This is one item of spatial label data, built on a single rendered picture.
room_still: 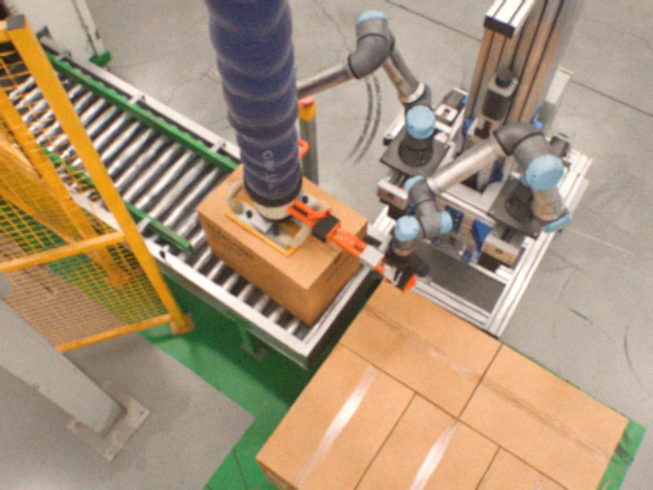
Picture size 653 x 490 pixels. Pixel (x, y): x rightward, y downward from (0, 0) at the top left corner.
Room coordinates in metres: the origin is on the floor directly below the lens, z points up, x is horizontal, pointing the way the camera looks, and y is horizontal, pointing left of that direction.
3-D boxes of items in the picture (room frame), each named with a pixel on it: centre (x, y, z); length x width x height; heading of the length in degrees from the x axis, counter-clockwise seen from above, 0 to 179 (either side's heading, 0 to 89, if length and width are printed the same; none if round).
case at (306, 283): (1.40, 0.23, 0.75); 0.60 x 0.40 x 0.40; 52
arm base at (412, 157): (1.65, -0.32, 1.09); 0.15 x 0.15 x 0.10
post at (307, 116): (1.94, 0.14, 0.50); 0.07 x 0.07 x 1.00; 56
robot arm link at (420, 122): (1.66, -0.32, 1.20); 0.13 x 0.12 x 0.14; 0
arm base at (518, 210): (1.39, -0.75, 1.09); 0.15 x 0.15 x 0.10
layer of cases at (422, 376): (0.57, -0.44, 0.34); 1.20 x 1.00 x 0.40; 56
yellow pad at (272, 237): (1.34, 0.30, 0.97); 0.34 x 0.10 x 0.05; 53
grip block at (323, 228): (1.26, 0.05, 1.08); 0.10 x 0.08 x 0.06; 143
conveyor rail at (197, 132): (2.13, 0.73, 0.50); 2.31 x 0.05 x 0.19; 56
